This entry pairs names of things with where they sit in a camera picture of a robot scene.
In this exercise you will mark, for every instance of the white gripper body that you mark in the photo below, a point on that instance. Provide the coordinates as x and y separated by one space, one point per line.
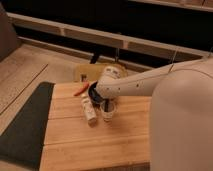
107 99

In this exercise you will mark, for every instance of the black eraser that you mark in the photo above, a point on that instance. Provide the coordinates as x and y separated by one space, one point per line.
106 107

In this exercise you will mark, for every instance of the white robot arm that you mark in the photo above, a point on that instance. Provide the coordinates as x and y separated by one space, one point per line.
181 111

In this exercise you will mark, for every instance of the black frying pan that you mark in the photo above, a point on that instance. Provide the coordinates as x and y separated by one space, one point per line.
94 96

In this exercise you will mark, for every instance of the small white bottle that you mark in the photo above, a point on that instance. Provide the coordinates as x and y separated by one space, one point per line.
88 110

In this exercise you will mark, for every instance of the red chili pepper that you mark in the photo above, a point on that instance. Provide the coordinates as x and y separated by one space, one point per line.
82 89

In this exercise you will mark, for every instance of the yellow cushioned stool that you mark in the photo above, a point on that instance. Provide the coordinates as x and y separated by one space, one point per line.
92 72

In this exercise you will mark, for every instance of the dark green floor mat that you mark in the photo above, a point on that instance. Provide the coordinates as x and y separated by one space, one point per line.
22 142

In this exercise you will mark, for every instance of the wooden shelf rail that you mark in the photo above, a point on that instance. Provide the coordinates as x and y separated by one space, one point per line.
133 44

